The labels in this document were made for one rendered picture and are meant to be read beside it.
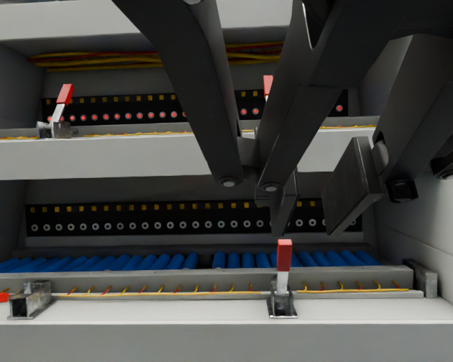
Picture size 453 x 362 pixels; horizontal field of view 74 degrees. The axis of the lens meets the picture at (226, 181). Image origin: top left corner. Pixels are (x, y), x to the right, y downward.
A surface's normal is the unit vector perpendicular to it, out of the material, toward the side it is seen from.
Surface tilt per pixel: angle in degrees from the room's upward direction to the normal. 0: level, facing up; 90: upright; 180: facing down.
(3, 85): 90
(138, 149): 108
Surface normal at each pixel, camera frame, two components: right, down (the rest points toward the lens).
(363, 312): -0.03, -1.00
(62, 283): -0.02, 0.07
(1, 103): 1.00, -0.03
